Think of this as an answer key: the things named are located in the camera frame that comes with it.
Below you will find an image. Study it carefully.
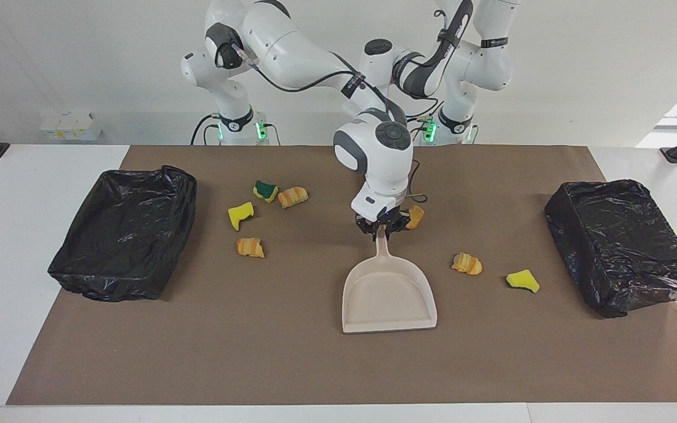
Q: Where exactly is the beige plastic dustpan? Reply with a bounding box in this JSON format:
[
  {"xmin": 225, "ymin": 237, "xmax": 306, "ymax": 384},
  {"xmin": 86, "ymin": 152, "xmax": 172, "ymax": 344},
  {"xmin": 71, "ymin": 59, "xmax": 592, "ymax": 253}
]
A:
[{"xmin": 342, "ymin": 227, "xmax": 438, "ymax": 334}]

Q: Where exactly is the striped orange croissant piece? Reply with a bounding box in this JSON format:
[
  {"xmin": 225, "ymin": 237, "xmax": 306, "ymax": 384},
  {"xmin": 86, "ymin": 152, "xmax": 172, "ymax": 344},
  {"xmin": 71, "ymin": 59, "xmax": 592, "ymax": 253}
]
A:
[
  {"xmin": 278, "ymin": 186, "xmax": 309, "ymax": 209},
  {"xmin": 451, "ymin": 252, "xmax": 483, "ymax": 276},
  {"xmin": 236, "ymin": 237, "xmax": 266, "ymax": 259}
]

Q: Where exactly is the small yellow green sponge piece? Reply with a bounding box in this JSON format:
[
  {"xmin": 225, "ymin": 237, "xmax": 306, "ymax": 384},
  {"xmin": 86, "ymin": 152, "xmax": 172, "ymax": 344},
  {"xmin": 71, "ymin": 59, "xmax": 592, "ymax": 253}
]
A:
[{"xmin": 506, "ymin": 269, "xmax": 540, "ymax": 293}]

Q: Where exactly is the bin lined with black bag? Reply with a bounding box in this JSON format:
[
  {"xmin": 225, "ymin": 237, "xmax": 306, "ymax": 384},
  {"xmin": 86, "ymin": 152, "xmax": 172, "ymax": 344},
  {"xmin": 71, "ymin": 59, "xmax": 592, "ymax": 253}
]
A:
[
  {"xmin": 48, "ymin": 165, "xmax": 198, "ymax": 303},
  {"xmin": 544, "ymin": 179, "xmax": 677, "ymax": 319}
]

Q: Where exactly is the notched yellow sponge piece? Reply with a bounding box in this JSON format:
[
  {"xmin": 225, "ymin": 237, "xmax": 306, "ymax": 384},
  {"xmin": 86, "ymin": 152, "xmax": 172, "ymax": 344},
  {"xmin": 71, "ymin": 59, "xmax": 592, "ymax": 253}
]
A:
[{"xmin": 227, "ymin": 202, "xmax": 255, "ymax": 231}]

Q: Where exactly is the brown table mat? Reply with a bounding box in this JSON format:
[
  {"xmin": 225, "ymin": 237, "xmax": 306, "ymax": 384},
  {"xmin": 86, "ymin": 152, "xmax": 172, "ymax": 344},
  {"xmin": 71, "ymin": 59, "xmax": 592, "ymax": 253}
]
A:
[{"xmin": 6, "ymin": 145, "xmax": 677, "ymax": 406}]

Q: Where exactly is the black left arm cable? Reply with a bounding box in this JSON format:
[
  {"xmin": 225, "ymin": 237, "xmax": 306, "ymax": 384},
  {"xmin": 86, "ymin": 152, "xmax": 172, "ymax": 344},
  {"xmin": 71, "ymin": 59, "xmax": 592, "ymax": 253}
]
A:
[{"xmin": 400, "ymin": 9, "xmax": 462, "ymax": 127}]

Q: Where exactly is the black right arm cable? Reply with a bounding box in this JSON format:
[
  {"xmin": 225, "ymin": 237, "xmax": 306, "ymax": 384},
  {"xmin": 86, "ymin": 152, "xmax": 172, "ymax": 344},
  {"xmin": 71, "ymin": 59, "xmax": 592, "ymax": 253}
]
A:
[{"xmin": 236, "ymin": 50, "xmax": 427, "ymax": 203}]

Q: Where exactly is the black arm base cable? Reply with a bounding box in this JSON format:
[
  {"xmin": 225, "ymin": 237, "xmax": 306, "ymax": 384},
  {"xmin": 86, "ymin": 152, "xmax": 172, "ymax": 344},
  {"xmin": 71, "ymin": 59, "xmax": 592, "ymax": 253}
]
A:
[{"xmin": 190, "ymin": 115, "xmax": 217, "ymax": 146}]

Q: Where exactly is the white wall box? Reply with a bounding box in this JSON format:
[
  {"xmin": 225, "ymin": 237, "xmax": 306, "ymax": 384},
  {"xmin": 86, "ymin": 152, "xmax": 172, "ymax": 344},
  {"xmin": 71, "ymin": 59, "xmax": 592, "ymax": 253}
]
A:
[{"xmin": 39, "ymin": 112, "xmax": 103, "ymax": 142}]

